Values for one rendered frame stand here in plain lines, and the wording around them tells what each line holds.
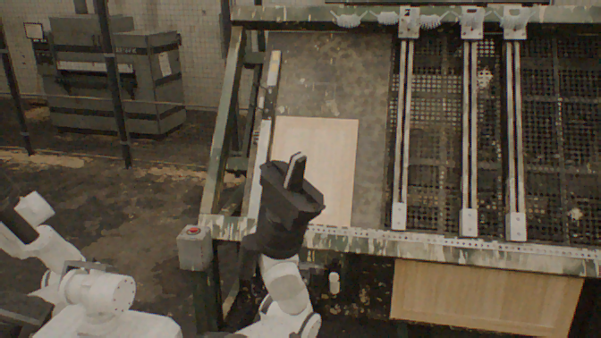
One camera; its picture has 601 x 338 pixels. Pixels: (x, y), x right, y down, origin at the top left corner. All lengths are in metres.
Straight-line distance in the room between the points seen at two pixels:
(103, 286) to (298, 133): 1.58
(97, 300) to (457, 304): 2.02
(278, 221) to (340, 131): 1.56
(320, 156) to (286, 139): 0.21
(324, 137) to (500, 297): 1.24
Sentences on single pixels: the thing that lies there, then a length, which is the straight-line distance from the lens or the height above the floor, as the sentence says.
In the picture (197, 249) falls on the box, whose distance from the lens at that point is 1.99.
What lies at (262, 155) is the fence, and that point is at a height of 1.16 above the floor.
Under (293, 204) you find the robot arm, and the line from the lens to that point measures 0.64.
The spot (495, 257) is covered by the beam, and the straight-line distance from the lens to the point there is 2.11.
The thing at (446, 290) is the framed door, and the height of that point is 0.48.
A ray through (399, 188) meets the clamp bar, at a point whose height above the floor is 1.08.
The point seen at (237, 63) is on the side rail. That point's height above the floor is 1.57.
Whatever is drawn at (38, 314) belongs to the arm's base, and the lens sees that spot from 1.02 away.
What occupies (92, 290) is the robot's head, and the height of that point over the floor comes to 1.47.
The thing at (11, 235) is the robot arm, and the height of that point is 1.46.
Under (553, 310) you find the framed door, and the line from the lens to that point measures 2.65.
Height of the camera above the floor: 1.94
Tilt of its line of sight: 22 degrees down
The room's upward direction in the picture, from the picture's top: straight up
